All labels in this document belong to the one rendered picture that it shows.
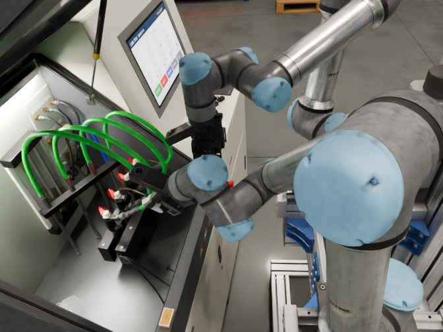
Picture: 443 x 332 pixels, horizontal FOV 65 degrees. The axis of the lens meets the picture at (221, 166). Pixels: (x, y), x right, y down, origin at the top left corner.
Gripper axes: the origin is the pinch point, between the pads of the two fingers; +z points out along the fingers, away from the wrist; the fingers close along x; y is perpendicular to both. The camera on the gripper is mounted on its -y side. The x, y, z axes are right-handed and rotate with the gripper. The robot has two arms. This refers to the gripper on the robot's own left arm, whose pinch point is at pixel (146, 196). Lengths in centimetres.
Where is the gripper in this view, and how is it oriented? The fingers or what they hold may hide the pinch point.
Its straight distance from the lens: 101.1
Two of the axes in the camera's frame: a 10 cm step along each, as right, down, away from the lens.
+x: 3.7, -8.0, 4.8
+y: 7.7, 5.5, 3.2
